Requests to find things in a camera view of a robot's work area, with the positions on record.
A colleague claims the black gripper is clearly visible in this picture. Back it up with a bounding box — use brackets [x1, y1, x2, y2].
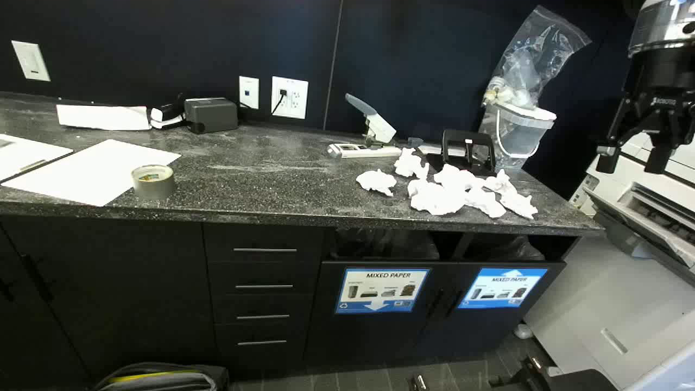
[597, 47, 695, 173]

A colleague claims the tissue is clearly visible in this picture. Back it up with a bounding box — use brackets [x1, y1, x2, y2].
[356, 169, 397, 198]
[432, 164, 484, 194]
[394, 149, 431, 180]
[467, 187, 506, 219]
[500, 187, 538, 219]
[407, 180, 466, 216]

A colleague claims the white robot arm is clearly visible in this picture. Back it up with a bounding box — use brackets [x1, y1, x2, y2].
[597, 0, 695, 173]

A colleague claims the crumpled tissue back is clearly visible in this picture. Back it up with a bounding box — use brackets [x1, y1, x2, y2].
[394, 149, 431, 180]

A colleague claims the right black bin door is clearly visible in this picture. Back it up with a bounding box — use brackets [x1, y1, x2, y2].
[417, 260, 565, 359]

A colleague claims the black bin door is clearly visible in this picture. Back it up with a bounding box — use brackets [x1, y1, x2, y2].
[307, 260, 434, 366]
[417, 260, 565, 359]

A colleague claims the left black bin door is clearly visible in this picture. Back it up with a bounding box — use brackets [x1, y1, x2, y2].
[307, 260, 434, 366]

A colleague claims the clear plastic bucket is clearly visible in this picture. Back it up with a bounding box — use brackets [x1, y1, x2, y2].
[481, 103, 557, 169]

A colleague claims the clear plastic bag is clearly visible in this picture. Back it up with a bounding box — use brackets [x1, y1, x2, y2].
[483, 7, 591, 109]

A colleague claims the white office printer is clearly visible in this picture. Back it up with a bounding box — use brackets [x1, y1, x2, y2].
[525, 134, 695, 391]

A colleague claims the right mixed paper sign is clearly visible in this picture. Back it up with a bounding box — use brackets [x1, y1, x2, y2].
[459, 268, 547, 310]

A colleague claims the large white stapler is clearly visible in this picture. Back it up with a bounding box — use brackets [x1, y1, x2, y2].
[329, 93, 401, 159]

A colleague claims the black drawer unit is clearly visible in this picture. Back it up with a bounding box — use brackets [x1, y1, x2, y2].
[204, 223, 325, 373]

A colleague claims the black box device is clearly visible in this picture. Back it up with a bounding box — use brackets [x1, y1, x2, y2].
[186, 97, 239, 132]

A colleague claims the roll of tape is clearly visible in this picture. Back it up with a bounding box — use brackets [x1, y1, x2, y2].
[131, 164, 176, 196]

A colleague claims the folded white paper back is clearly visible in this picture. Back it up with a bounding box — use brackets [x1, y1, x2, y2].
[57, 105, 150, 131]

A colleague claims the white paper sheet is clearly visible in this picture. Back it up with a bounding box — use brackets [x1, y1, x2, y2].
[7, 140, 178, 206]

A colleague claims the black cabinet door left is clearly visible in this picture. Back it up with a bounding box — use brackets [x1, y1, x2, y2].
[3, 218, 215, 377]

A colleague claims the white paper stack left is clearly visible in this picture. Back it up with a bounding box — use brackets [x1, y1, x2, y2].
[0, 134, 69, 180]

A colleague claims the white wall outlet plate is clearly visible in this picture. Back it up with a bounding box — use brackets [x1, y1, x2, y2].
[272, 75, 308, 119]

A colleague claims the white wall switch plate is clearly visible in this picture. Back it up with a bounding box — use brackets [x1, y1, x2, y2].
[239, 75, 262, 109]

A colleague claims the white wall plate left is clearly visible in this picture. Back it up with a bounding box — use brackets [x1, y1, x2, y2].
[11, 38, 51, 82]

